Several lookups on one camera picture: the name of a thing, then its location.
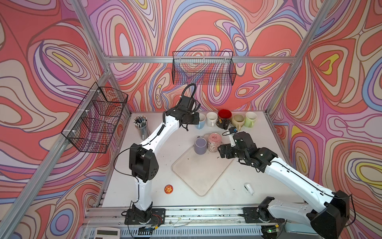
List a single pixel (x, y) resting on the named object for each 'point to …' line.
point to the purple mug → (200, 146)
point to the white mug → (211, 119)
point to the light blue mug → (202, 120)
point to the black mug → (224, 118)
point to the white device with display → (107, 233)
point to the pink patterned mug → (214, 142)
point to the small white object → (249, 188)
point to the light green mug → (250, 119)
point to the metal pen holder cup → (140, 121)
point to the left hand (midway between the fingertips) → (198, 117)
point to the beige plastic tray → (201, 172)
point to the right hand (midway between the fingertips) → (226, 150)
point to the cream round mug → (238, 120)
